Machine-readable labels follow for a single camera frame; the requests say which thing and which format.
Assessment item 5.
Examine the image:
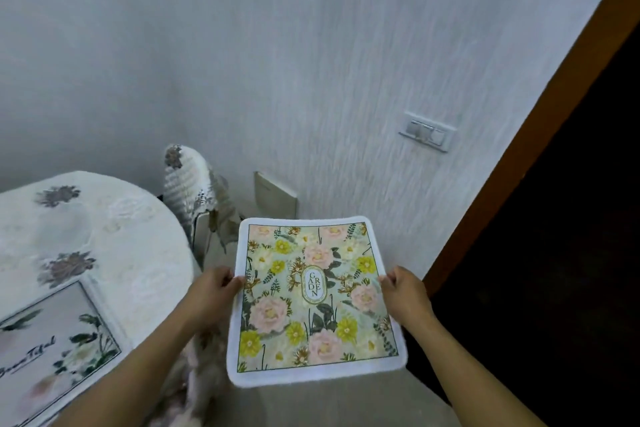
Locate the person's left hand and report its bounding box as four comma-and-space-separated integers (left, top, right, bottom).
182, 266, 246, 334

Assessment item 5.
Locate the brown wooden door frame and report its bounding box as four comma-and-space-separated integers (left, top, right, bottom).
423, 0, 640, 297

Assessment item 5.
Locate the white wall panel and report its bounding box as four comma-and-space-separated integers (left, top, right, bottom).
253, 171, 299, 220

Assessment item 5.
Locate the floral seat cushion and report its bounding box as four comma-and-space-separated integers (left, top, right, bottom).
226, 216, 408, 389

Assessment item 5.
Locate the person's right forearm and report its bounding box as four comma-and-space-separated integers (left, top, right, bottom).
413, 310, 548, 427

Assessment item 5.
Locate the white wall switch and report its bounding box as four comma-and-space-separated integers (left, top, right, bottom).
398, 111, 457, 153

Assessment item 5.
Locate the floral placemat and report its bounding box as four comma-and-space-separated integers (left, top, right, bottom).
0, 276, 132, 427

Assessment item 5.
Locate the white lace tablecloth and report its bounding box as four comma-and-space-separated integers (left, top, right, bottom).
0, 171, 201, 427

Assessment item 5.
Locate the person's left forearm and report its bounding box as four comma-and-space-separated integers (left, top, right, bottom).
51, 303, 211, 427

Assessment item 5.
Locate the chair with lace cover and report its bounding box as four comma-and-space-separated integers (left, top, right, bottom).
163, 144, 242, 272

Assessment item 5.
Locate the person's right hand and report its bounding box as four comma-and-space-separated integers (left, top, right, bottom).
378, 266, 436, 328

